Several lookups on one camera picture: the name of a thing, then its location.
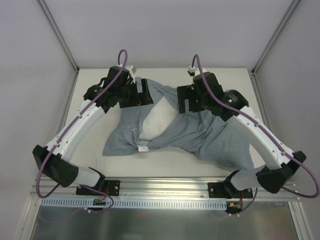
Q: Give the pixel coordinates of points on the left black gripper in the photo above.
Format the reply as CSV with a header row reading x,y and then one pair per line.
x,y
145,91

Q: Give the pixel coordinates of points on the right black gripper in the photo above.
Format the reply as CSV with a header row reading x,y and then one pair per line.
x,y
183,99

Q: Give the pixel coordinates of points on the white pillow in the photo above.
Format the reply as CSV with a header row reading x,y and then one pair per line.
x,y
158,120

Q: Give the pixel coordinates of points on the grey-blue pillowcase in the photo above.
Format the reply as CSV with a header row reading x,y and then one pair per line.
x,y
202,134

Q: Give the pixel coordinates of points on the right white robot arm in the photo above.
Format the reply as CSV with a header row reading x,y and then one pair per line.
x,y
280,162

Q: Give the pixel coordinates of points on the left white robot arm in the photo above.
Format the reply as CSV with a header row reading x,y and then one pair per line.
x,y
53,159

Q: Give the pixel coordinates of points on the aluminium mounting rail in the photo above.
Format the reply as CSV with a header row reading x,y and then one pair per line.
x,y
167,188

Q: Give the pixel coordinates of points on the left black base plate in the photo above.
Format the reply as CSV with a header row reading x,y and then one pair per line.
x,y
111,187

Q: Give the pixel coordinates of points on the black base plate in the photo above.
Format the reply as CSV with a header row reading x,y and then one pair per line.
x,y
111,187
227,191

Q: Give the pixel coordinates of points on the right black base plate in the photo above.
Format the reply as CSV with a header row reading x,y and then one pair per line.
x,y
227,191

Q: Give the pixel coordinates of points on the white slotted cable duct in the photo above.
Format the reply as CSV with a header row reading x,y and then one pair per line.
x,y
127,203

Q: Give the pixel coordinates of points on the left aluminium frame post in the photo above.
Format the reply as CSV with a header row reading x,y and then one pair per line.
x,y
58,34

